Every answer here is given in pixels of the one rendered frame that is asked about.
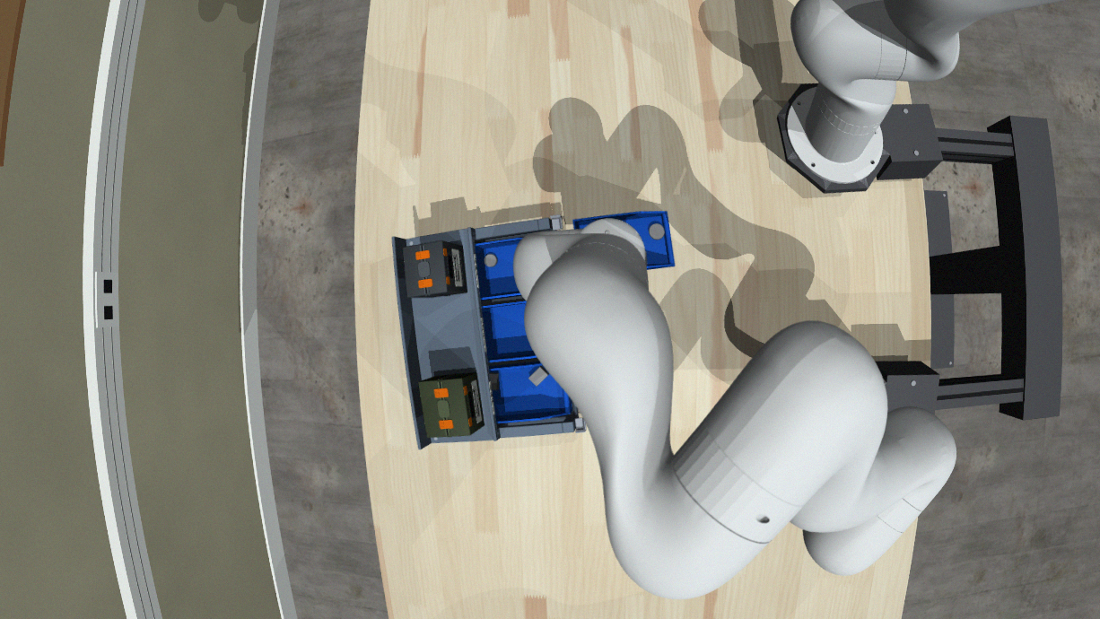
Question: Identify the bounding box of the dark grey case with orange latches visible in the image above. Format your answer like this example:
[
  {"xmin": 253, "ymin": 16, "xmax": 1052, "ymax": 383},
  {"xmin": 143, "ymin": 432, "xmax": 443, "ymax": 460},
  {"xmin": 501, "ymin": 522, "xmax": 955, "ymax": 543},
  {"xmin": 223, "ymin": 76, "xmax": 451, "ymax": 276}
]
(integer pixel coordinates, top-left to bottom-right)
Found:
[{"xmin": 403, "ymin": 240, "xmax": 468, "ymax": 298}]

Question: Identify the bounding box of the grey metal shelf rack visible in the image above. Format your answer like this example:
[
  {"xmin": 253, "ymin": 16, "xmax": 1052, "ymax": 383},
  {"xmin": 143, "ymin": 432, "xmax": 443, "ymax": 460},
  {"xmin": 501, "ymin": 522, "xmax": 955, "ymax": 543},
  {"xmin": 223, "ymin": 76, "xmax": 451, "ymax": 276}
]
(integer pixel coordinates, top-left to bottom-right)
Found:
[{"xmin": 392, "ymin": 214, "xmax": 587, "ymax": 449}]

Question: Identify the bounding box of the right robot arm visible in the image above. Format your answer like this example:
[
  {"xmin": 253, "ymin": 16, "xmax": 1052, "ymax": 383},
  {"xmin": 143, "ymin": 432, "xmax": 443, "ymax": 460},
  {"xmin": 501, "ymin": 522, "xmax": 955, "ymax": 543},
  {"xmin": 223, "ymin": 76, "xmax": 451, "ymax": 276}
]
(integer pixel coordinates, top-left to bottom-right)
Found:
[{"xmin": 787, "ymin": 0, "xmax": 1066, "ymax": 184}]

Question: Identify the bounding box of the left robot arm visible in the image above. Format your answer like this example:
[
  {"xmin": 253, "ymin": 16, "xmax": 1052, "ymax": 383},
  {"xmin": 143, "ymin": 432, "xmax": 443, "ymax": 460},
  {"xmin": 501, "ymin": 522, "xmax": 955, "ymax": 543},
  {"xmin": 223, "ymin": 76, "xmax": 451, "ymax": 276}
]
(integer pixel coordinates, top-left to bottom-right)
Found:
[{"xmin": 513, "ymin": 218, "xmax": 956, "ymax": 599}]

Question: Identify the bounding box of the olive green case with orange latches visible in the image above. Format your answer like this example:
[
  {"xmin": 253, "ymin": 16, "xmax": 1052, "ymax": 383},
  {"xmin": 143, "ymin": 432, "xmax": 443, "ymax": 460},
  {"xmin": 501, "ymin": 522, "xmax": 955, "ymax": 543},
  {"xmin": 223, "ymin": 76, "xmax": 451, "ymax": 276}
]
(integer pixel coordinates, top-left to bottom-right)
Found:
[{"xmin": 418, "ymin": 372, "xmax": 485, "ymax": 438}]

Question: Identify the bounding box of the blue open-front bin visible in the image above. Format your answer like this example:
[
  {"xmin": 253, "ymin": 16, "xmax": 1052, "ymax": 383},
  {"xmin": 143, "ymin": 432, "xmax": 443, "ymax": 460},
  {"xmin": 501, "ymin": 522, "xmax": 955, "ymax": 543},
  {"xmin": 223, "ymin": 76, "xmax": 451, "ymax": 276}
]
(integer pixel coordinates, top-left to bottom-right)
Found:
[
  {"xmin": 475, "ymin": 237, "xmax": 523, "ymax": 301},
  {"xmin": 572, "ymin": 211, "xmax": 675, "ymax": 270},
  {"xmin": 490, "ymin": 362, "xmax": 572, "ymax": 423},
  {"xmin": 482, "ymin": 301, "xmax": 537, "ymax": 362}
]

